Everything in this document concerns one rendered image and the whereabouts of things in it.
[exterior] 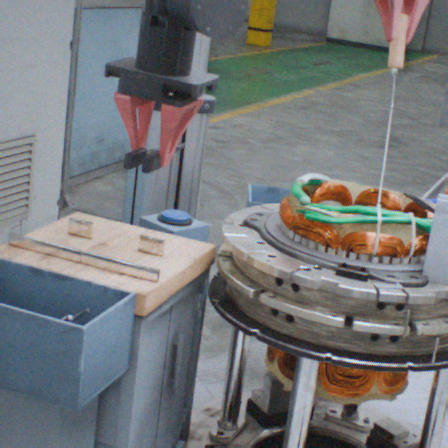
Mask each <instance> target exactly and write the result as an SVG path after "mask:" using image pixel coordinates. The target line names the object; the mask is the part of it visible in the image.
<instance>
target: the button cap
mask: <svg viewBox="0 0 448 448"><path fill-rule="evenodd" d="M161 218H162V219H164V220H166V221H170V222H179V223H183V222H189V221H190V214H189V213H187V212H185V211H182V210H176V209H167V210H163V211H162V212H161Z"/></svg>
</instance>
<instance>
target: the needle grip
mask: <svg viewBox="0 0 448 448"><path fill-rule="evenodd" d="M406 29H407V16H406V14H402V13H400V16H399V21H398V26H397V32H396V36H395V39H394V40H393V41H391V42H390V50H389V60H388V68H389V69H390V70H392V69H393V68H399V70H402V69H403V60H404V50H405V37H406Z"/></svg>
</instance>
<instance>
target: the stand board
mask: <svg viewBox="0 0 448 448"><path fill-rule="evenodd" d="M71 217H72V218H75V219H79V220H84V221H88V222H92V223H94V229H93V238H91V239H89V238H85V237H81V236H77V235H73V234H70V233H68V230H69V219H70V218H71ZM140 234H144V235H148V236H153V237H157V238H161V239H164V240H165V244H164V253H163V256H162V257H160V256H156V255H152V254H148V253H144V252H140V251H138V244H139V235H140ZM25 235H26V236H30V237H34V238H38V239H42V240H45V241H49V242H53V243H57V244H61V245H65V246H69V247H72V248H76V249H80V250H83V251H88V252H92V253H96V254H100V255H103V256H107V257H111V258H115V259H119V260H123V261H127V262H134V263H138V264H142V265H146V266H150V267H154V268H158V269H161V271H160V279H159V282H158V283H154V282H150V281H146V280H142V279H139V278H135V277H131V276H128V275H124V274H120V273H116V272H112V271H108V270H104V269H101V268H97V267H94V266H90V265H86V264H82V263H81V262H80V263H78V262H74V261H67V260H63V259H59V258H55V257H52V256H48V255H45V254H41V253H37V252H33V251H29V250H25V249H21V248H18V247H14V246H10V245H8V243H6V244H4V245H2V246H0V258H4V259H8V260H16V261H18V262H22V263H26V264H30V265H34V266H38V267H41V268H45V269H48V270H52V271H56V272H60V273H63V274H67V275H71V276H74V277H78V278H82V279H85V280H89V281H93V282H97V283H101V284H104V285H107V286H111V287H115V288H119V289H123V290H127V291H130V292H133V293H136V301H135V310H134V314H135V315H138V316H142V317H145V316H146V315H147V314H149V313H150V312H151V311H153V310H154V309H155V308H157V307H158V306H159V305H161V304H162V302H164V301H165V300H166V299H167V298H169V297H170V296H171V295H173V294H174V293H177V292H178V291H179V290H181V289H182V288H183V287H185V286H186V285H187V284H189V283H190V282H191V281H193V279H194V278H196V277H197V276H198V275H199V274H201V273H202V272H203V271H205V270H206V269H207V268H209V267H210V266H211V265H213V264H214V263H215V259H216V251H217V245H214V244H210V243H205V242H201V241H197V240H193V239H190V238H185V237H181V236H177V235H173V234H168V233H164V232H161V231H153V230H148V229H144V228H140V227H136V226H131V225H128V224H124V223H120V222H116V221H111V220H107V219H103V218H100V217H95V216H91V215H87V214H83V213H79V212H75V213H73V214H72V215H70V216H67V217H65V218H63V219H61V220H58V221H56V222H54V223H52V224H49V225H47V226H45V227H44V228H41V229H39V230H37V231H32V232H30V233H28V234H25Z"/></svg>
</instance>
